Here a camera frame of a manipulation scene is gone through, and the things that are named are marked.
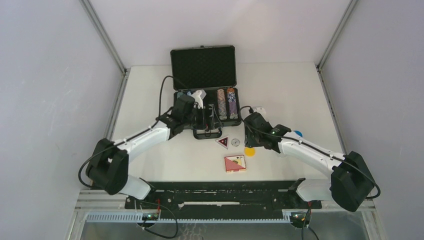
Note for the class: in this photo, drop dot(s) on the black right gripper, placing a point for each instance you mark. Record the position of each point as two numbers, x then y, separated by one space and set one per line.
248 140

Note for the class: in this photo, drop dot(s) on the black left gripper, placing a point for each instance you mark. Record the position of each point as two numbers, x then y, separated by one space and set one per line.
202 126

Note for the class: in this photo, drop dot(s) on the yellow round blind button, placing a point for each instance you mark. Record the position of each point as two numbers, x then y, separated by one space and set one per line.
249 151

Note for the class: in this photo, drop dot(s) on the white poker chip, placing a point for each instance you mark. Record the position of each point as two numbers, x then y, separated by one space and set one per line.
235 142

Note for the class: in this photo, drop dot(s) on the red triangular dealer button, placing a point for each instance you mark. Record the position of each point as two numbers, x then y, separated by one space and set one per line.
223 141

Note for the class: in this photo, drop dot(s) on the blue round button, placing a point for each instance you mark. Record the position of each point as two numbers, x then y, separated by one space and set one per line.
298 133

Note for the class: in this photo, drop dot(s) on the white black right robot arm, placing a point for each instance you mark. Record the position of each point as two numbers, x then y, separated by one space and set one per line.
349 181

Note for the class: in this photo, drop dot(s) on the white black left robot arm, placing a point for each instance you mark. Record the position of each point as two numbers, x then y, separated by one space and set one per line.
108 166

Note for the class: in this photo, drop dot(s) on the blue purple poker chip row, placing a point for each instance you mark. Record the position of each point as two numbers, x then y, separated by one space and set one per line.
232 102

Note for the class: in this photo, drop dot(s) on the red playing card deck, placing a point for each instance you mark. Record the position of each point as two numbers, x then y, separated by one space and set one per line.
235 163

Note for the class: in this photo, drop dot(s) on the black poker chip case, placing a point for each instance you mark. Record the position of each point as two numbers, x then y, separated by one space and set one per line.
206 68

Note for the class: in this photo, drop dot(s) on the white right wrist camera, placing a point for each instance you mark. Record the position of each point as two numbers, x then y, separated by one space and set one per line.
261 110

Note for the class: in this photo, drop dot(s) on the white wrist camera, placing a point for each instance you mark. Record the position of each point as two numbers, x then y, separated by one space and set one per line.
198 96
261 110

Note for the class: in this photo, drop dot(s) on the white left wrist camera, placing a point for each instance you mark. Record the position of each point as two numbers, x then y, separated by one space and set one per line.
198 96

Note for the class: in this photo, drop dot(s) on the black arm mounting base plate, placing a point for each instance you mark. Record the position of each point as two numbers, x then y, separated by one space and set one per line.
243 191

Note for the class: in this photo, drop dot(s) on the white slotted cable duct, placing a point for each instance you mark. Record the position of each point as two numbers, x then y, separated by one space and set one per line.
132 217

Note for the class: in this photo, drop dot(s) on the aluminium frame rail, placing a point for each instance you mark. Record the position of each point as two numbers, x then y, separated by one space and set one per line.
96 199

